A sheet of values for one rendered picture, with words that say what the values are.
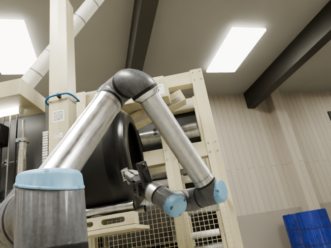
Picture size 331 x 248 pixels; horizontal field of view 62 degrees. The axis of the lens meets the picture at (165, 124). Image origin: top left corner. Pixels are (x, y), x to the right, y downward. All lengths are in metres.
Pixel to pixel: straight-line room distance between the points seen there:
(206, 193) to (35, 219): 0.70
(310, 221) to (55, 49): 4.52
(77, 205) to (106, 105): 0.50
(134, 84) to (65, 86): 0.92
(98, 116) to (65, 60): 1.05
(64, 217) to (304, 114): 7.33
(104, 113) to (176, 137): 0.29
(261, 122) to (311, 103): 1.64
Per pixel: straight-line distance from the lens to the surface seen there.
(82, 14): 2.66
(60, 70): 2.00
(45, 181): 0.65
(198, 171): 1.12
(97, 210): 1.51
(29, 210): 0.65
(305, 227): 5.34
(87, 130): 0.98
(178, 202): 1.15
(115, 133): 1.43
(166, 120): 1.07
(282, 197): 6.58
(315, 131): 7.70
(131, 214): 1.43
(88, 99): 2.12
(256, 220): 6.15
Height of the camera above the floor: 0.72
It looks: 22 degrees up
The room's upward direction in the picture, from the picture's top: 9 degrees counter-clockwise
